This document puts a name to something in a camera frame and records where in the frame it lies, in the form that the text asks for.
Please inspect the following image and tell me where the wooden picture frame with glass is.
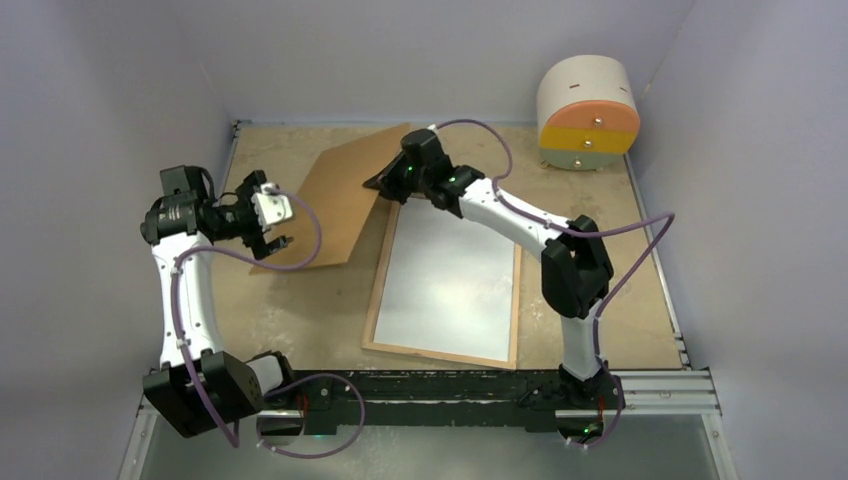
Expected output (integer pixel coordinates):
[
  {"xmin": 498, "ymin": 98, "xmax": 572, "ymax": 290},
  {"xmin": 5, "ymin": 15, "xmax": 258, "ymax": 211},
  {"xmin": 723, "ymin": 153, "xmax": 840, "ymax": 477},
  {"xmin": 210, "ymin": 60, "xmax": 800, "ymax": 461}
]
[{"xmin": 360, "ymin": 198, "xmax": 525, "ymax": 371}]

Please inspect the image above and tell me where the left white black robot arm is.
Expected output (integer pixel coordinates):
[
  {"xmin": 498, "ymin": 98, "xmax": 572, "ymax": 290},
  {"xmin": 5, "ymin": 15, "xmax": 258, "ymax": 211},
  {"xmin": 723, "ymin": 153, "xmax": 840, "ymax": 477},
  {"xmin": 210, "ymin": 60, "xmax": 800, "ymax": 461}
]
[{"xmin": 140, "ymin": 166, "xmax": 298, "ymax": 438}]

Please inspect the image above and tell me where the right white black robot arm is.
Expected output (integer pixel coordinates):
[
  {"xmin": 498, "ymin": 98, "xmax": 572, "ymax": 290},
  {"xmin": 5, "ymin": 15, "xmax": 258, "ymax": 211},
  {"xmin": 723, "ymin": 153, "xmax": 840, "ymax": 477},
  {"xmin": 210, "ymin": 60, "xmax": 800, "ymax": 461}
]
[{"xmin": 363, "ymin": 129, "xmax": 614, "ymax": 407}]

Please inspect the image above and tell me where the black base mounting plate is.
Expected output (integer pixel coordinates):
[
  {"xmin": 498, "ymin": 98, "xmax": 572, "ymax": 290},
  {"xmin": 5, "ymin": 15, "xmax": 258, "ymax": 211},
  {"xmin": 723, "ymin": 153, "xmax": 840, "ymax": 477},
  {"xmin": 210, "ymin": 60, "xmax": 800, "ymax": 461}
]
[{"xmin": 260, "ymin": 368, "xmax": 626, "ymax": 443}]

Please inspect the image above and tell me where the round mini drawer cabinet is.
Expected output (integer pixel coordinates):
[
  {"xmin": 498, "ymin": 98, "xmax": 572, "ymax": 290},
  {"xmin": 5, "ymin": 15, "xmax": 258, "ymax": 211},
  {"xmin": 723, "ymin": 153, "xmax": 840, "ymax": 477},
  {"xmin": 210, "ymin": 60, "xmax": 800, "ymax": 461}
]
[{"xmin": 536, "ymin": 55, "xmax": 641, "ymax": 171}]

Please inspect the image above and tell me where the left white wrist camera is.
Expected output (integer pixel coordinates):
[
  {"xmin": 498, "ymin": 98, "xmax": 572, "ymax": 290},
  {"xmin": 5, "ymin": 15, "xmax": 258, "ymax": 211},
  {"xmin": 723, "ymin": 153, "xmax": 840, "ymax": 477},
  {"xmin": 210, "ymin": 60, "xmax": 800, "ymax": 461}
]
[{"xmin": 251, "ymin": 182, "xmax": 295, "ymax": 233}]

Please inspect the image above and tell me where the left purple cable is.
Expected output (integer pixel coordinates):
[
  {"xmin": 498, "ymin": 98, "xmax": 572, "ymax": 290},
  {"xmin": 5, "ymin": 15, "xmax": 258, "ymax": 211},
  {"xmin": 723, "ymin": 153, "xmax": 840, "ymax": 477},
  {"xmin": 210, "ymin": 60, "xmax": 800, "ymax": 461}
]
[{"xmin": 168, "ymin": 188, "xmax": 367, "ymax": 462}]

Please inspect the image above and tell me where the purple cable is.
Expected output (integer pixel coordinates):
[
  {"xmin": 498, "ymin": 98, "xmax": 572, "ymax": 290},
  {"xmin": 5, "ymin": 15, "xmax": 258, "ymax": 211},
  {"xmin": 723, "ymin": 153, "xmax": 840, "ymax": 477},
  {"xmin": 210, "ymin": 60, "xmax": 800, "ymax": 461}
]
[
  {"xmin": 168, "ymin": 188, "xmax": 367, "ymax": 462},
  {"xmin": 429, "ymin": 119, "xmax": 677, "ymax": 452}
]

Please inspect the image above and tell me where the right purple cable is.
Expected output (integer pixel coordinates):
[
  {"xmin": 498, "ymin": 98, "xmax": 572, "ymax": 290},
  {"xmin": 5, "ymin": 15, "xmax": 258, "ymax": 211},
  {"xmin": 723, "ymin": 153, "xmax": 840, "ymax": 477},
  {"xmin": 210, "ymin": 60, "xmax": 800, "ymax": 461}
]
[{"xmin": 429, "ymin": 119, "xmax": 677, "ymax": 452}]

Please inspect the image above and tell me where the aluminium rail bar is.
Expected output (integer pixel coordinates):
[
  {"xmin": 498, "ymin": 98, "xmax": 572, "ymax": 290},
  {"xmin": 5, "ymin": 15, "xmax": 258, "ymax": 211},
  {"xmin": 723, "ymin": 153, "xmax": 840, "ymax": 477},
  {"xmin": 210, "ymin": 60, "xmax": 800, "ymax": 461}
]
[{"xmin": 137, "ymin": 369, "xmax": 722, "ymax": 417}]

